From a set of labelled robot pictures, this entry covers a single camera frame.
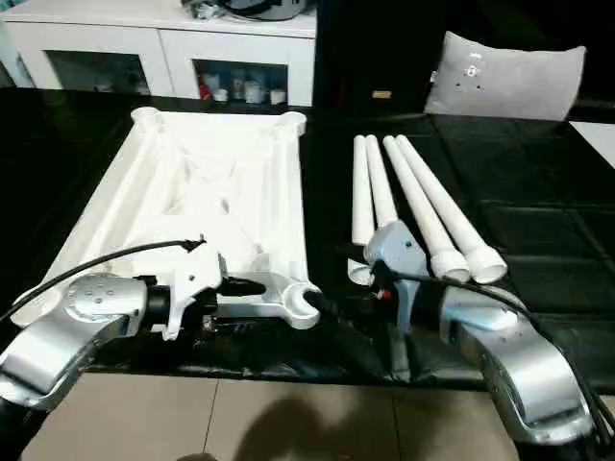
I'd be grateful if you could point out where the black box with gold label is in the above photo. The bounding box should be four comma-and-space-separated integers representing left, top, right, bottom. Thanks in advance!
314, 0, 448, 116

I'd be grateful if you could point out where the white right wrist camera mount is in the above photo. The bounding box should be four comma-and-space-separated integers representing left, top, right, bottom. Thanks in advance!
363, 220, 425, 371

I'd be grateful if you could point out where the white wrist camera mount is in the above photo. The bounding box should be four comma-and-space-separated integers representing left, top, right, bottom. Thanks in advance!
363, 220, 425, 371
138, 237, 230, 342

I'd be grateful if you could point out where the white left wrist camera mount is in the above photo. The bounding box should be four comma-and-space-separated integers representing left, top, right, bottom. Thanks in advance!
138, 237, 230, 342

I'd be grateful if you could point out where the white glass-door cabinet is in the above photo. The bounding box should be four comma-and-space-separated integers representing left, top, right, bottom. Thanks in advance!
0, 7, 318, 108

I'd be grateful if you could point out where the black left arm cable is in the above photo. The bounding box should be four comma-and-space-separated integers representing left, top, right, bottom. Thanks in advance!
0, 237, 208, 321

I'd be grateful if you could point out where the white plastic table leg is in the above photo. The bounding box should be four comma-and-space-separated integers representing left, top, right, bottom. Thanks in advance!
348, 134, 377, 285
395, 133, 508, 283
363, 134, 401, 230
382, 135, 470, 283

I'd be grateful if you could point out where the white plastic table top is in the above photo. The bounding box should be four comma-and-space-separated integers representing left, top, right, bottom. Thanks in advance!
9, 108, 322, 332

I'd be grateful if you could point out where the white flat board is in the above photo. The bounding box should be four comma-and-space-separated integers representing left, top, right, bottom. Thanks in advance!
570, 121, 615, 170

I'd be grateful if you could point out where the grey cushion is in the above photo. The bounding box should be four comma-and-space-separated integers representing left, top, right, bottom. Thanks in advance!
423, 31, 587, 121

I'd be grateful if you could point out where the black work mat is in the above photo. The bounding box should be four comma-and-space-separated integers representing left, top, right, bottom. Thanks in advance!
0, 85, 615, 393

